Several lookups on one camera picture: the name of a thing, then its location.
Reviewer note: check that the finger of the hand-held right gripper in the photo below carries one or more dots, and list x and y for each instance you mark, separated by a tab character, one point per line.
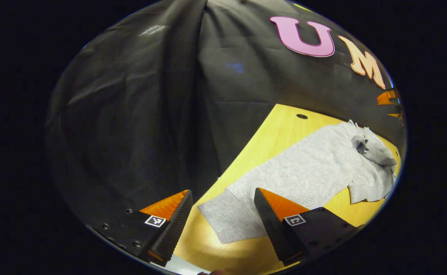
395	115
386	98

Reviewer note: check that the black backdrop cloth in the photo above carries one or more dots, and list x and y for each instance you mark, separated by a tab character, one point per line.
150	114

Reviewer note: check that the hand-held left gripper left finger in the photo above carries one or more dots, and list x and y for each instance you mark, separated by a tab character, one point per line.
173	233

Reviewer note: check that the grey sweatshirt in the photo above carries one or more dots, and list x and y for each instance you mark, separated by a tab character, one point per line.
303	168

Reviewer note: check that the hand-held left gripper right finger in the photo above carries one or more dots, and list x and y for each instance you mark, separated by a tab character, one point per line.
273	233

